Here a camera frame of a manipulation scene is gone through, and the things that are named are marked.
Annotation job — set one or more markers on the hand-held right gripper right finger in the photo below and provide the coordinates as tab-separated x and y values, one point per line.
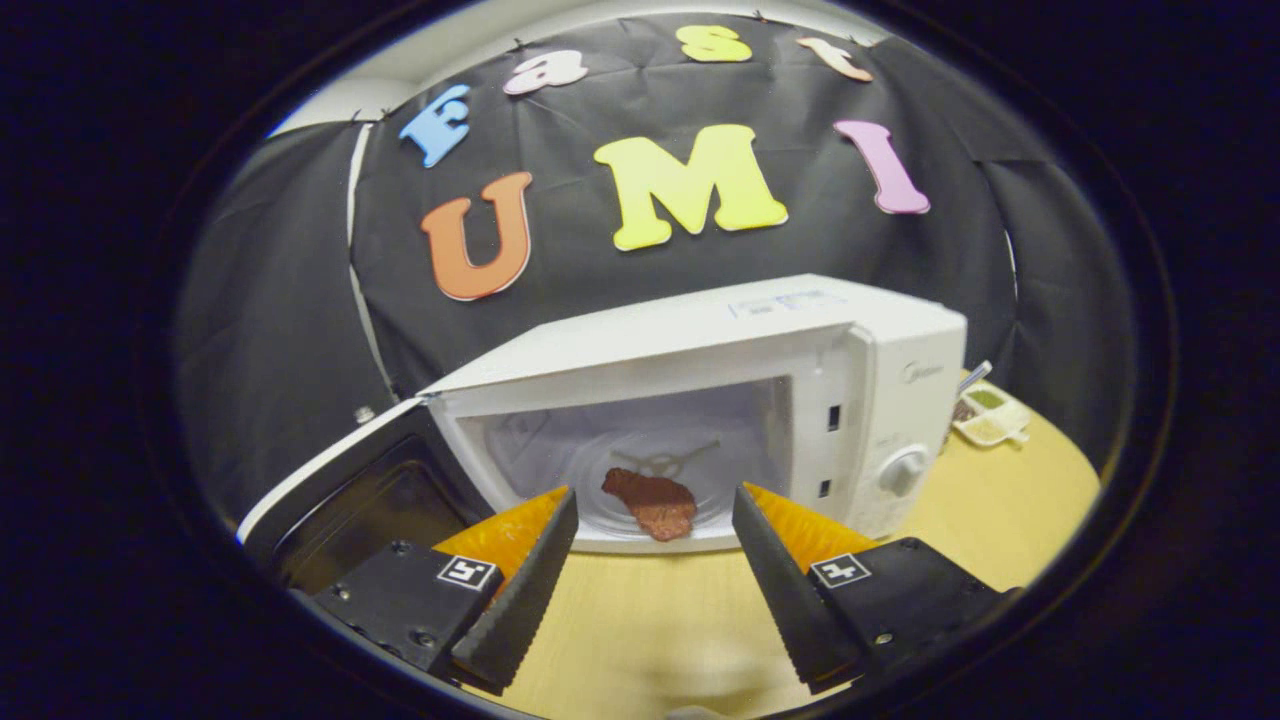
790	600

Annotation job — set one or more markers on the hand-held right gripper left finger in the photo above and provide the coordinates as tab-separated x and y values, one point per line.
525	590

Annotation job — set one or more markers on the brown meat piece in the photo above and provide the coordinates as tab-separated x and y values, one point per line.
655	505

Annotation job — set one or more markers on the white microwave oven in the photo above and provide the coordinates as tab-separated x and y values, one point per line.
700	340

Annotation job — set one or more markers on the white divided condiment dish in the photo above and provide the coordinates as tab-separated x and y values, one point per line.
990	420

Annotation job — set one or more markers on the metal spoon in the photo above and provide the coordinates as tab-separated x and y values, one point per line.
976	376

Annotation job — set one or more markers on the black backdrop cloth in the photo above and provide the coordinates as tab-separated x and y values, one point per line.
780	260

